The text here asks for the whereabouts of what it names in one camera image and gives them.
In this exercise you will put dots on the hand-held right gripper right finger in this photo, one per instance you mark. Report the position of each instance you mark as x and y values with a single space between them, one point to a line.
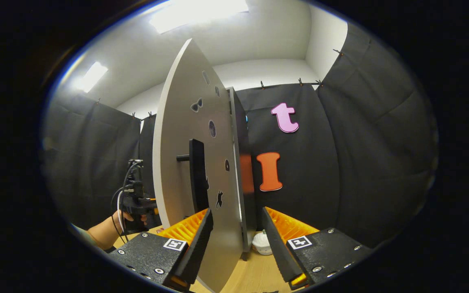
281 256

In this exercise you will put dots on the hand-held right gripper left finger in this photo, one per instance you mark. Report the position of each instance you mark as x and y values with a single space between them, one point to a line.
198 252

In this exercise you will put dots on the cream cabinet door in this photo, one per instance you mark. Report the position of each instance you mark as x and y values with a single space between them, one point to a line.
185 122

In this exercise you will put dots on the black backdrop cloth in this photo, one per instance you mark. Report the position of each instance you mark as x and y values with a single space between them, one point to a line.
340 162

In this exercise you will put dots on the small ceiling light panel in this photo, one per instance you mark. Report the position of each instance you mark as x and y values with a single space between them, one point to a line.
92 77

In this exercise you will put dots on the row of black cloth clips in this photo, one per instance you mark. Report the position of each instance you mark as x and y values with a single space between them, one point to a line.
261 85

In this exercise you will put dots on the large ceiling light panel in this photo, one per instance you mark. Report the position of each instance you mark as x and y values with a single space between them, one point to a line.
198 14

